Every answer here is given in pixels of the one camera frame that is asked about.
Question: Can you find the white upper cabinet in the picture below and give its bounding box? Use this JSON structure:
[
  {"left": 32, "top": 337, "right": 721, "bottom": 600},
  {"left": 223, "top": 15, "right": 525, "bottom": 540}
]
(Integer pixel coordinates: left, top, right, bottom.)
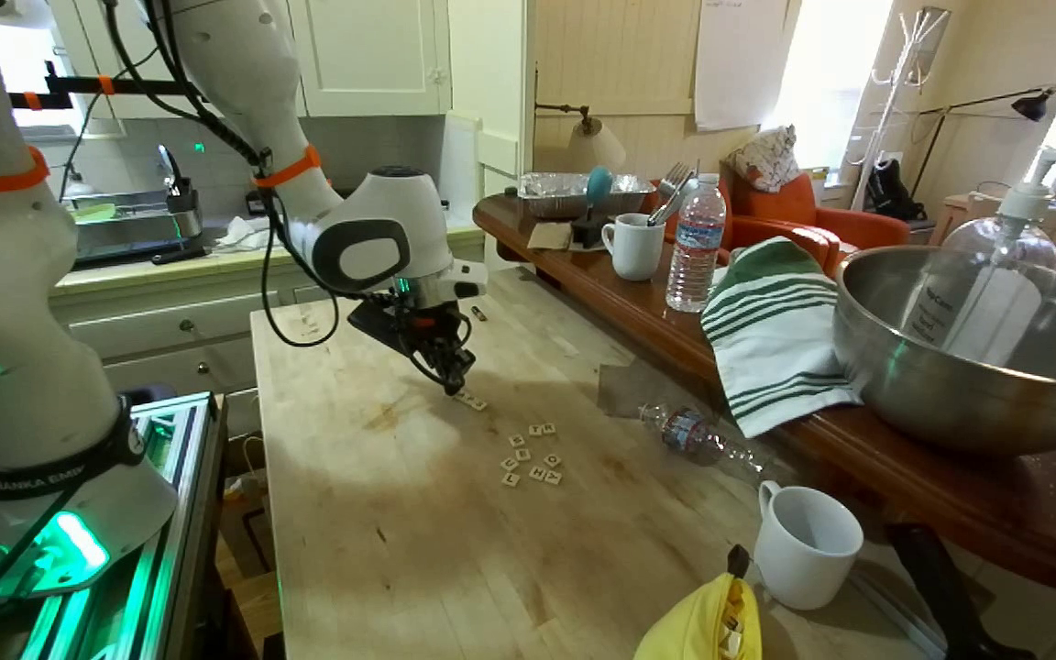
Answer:
[{"left": 285, "top": 0, "right": 460, "bottom": 122}]

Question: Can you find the yellow banana plush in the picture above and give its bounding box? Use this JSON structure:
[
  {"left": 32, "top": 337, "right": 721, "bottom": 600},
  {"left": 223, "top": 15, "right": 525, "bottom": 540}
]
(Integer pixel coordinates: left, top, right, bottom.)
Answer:
[{"left": 632, "top": 542, "right": 765, "bottom": 660}]

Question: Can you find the clear water bottle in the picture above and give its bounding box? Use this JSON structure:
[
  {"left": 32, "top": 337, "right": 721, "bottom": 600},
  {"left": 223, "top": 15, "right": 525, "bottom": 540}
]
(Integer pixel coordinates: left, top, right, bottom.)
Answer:
[{"left": 663, "top": 173, "right": 731, "bottom": 320}]

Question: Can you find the orange armchair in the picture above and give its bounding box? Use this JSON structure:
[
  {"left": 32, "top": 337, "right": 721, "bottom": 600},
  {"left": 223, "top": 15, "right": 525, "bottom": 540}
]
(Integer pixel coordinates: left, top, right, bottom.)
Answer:
[{"left": 721, "top": 161, "right": 916, "bottom": 277}]

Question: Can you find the white mug holding utensils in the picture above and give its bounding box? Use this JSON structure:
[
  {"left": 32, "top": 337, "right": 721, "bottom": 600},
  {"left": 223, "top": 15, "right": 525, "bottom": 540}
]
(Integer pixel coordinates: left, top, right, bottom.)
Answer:
[{"left": 598, "top": 210, "right": 668, "bottom": 287}]

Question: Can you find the cream shade table lamp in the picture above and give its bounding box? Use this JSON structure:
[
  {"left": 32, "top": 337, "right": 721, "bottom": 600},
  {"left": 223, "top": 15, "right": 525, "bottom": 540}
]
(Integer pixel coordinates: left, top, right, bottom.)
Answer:
[{"left": 532, "top": 97, "right": 632, "bottom": 177}]

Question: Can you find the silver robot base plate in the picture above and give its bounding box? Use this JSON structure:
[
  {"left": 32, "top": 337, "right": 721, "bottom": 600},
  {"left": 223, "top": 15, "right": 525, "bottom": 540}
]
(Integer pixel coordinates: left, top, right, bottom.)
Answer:
[{"left": 0, "top": 454, "right": 184, "bottom": 617}]

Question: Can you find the green striped white towel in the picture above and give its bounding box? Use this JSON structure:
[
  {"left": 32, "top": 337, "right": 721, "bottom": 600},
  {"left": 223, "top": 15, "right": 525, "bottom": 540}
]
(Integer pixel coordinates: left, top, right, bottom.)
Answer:
[{"left": 696, "top": 234, "right": 866, "bottom": 438}]

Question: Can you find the black block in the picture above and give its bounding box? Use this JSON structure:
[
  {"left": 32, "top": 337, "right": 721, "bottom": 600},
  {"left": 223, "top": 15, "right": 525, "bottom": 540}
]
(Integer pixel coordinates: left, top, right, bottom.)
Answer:
[{"left": 570, "top": 200, "right": 614, "bottom": 254}]

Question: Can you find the black bag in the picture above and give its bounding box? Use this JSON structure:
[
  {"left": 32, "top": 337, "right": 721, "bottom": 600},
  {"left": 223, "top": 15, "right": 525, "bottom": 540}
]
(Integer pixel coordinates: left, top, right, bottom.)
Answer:
[{"left": 863, "top": 153, "right": 916, "bottom": 224}]

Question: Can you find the steel mixing bowl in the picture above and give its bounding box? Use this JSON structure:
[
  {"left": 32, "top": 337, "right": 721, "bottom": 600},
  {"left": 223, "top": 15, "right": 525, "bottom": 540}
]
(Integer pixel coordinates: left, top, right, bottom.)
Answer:
[{"left": 830, "top": 243, "right": 1056, "bottom": 461}]

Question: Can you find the aluminium foil tray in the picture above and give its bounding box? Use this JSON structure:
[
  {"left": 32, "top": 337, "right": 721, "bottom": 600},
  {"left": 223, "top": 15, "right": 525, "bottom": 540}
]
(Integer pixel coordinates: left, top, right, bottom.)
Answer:
[{"left": 515, "top": 167, "right": 653, "bottom": 204}]

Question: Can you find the black stand leg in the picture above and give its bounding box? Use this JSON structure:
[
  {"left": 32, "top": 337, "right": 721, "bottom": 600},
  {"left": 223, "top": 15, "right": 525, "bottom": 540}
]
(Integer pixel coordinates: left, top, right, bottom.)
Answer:
[{"left": 880, "top": 519, "right": 1039, "bottom": 660}]

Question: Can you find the tan cardboard sheet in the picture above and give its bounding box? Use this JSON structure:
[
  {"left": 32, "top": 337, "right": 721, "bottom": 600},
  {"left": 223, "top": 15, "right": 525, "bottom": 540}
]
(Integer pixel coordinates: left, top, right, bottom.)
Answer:
[{"left": 525, "top": 216, "right": 580, "bottom": 257}]

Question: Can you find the aluminium robot stand frame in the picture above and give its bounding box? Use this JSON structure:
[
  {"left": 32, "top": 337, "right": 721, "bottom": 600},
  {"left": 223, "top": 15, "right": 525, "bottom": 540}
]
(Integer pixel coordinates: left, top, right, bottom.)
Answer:
[{"left": 0, "top": 389, "right": 231, "bottom": 660}]

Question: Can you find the white empty mug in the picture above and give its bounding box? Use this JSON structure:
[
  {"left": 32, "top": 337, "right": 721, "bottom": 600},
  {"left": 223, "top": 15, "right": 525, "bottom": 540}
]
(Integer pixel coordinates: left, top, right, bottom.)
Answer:
[{"left": 753, "top": 477, "right": 871, "bottom": 617}]

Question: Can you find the white wall paper sheet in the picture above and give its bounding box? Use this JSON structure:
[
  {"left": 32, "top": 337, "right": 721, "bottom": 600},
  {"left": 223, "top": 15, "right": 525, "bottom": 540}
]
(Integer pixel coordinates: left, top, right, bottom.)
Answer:
[{"left": 690, "top": 0, "right": 795, "bottom": 135}]

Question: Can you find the dark wooden table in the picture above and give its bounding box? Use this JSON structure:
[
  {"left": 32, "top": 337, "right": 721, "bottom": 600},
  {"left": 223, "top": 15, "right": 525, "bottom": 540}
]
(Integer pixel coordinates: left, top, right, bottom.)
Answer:
[{"left": 471, "top": 191, "right": 1056, "bottom": 609}]

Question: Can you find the black floor lamp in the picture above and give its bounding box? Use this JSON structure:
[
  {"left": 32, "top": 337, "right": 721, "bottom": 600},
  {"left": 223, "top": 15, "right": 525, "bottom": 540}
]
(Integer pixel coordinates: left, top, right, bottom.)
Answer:
[{"left": 910, "top": 83, "right": 1056, "bottom": 197}]

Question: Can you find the white counter cabinet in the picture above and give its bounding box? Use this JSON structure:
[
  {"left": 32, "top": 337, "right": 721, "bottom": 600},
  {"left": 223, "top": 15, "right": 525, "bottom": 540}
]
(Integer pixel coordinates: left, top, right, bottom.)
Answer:
[{"left": 43, "top": 230, "right": 487, "bottom": 406}]

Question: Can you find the clear pump sanitiser bottle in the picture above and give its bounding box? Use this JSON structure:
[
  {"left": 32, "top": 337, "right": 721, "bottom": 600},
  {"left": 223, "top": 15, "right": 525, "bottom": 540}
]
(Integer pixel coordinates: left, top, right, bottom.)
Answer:
[{"left": 899, "top": 141, "right": 1056, "bottom": 365}]

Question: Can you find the metal spoon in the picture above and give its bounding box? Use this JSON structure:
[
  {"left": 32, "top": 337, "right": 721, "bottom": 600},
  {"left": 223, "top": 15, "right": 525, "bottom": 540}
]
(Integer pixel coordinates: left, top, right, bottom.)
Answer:
[{"left": 643, "top": 177, "right": 690, "bottom": 230}]

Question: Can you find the black faucet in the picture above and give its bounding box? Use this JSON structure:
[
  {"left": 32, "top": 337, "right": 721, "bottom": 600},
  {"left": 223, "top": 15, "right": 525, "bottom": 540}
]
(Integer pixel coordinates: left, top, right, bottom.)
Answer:
[{"left": 154, "top": 141, "right": 209, "bottom": 248}]

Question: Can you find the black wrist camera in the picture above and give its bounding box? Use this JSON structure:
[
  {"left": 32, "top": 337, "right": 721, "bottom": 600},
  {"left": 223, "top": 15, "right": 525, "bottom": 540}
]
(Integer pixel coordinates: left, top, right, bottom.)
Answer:
[{"left": 345, "top": 292, "right": 411, "bottom": 344}]

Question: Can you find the white rag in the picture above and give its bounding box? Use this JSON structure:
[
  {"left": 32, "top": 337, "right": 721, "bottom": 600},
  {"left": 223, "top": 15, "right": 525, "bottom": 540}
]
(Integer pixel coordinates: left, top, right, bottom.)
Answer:
[{"left": 212, "top": 212, "right": 284, "bottom": 257}]

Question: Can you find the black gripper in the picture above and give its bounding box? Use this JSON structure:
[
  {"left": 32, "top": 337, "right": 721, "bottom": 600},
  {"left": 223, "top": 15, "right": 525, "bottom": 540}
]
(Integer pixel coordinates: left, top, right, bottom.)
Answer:
[{"left": 391, "top": 301, "right": 481, "bottom": 397}]

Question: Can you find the crushed clear plastic bottle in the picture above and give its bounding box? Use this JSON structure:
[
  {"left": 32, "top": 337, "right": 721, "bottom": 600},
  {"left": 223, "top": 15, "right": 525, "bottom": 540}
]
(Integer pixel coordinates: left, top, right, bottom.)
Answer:
[{"left": 635, "top": 398, "right": 800, "bottom": 482}]

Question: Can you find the black horizontal rod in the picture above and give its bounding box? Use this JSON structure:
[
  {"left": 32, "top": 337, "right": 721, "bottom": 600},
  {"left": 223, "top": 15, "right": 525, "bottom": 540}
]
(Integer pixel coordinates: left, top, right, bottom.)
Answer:
[{"left": 9, "top": 58, "right": 209, "bottom": 113}]

